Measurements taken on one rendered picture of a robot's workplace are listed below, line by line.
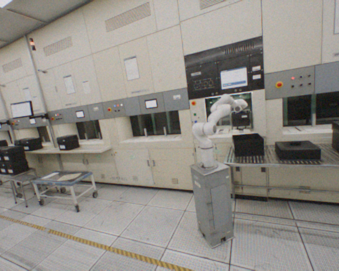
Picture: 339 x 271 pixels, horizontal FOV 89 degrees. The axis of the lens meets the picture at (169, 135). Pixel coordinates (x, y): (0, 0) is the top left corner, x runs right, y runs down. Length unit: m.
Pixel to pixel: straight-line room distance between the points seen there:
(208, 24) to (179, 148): 1.58
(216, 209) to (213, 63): 1.62
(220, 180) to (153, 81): 1.61
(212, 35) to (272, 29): 0.61
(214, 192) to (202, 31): 1.80
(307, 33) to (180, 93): 1.42
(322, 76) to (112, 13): 2.68
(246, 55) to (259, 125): 0.80
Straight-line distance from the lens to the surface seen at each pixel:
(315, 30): 2.38
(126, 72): 2.80
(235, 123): 2.52
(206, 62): 2.31
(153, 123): 3.12
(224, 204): 1.80
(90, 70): 3.28
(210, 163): 1.65
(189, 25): 2.47
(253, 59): 2.26
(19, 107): 4.05
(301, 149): 1.84
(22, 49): 4.72
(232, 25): 2.35
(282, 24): 2.35
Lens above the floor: 1.41
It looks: 11 degrees down
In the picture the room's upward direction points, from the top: 8 degrees counter-clockwise
